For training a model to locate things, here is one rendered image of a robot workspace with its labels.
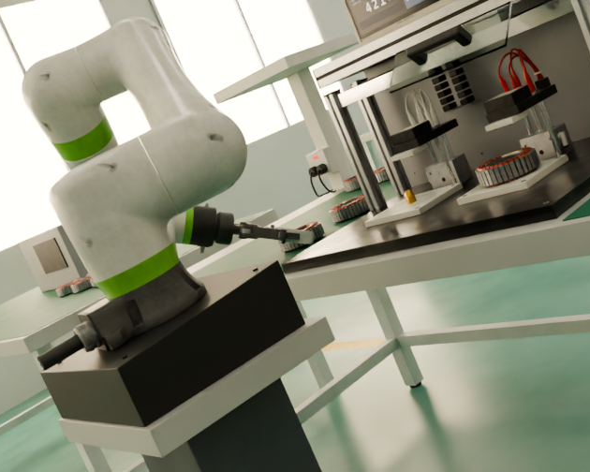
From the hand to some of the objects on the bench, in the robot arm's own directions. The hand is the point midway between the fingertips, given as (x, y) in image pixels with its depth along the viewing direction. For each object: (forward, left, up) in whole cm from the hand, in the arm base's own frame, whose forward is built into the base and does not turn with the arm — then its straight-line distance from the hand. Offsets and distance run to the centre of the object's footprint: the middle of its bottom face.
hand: (300, 236), depth 194 cm
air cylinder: (+23, -32, -2) cm, 40 cm away
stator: (+15, -59, 0) cm, 61 cm away
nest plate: (+9, -36, -1) cm, 37 cm away
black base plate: (+13, -47, -3) cm, 49 cm away
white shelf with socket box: (+45, +54, -6) cm, 71 cm away
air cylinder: (+29, -56, -2) cm, 63 cm away
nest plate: (+15, -59, -1) cm, 61 cm away
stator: (0, 0, -2) cm, 2 cm away
